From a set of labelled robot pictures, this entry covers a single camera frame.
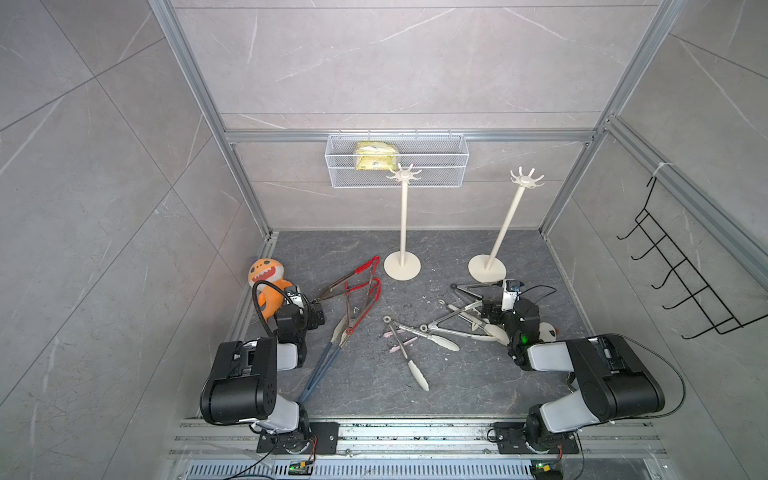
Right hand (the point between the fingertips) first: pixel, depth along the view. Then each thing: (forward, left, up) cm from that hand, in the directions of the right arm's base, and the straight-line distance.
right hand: (500, 294), depth 93 cm
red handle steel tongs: (+17, +41, -5) cm, 45 cm away
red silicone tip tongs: (+4, +40, -4) cm, 40 cm away
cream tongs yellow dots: (-11, +4, -3) cm, 12 cm away
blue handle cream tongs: (-17, +55, -6) cm, 57 cm away
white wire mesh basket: (+40, +17, +25) cm, 50 cm away
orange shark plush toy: (+1, +74, -1) cm, 74 cm away
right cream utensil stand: (+15, 0, -6) cm, 16 cm away
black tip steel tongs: (+7, +11, -5) cm, 14 cm away
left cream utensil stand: (+16, +30, -5) cm, 35 cm away
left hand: (0, +63, -1) cm, 63 cm away
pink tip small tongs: (-10, +33, -4) cm, 35 cm away
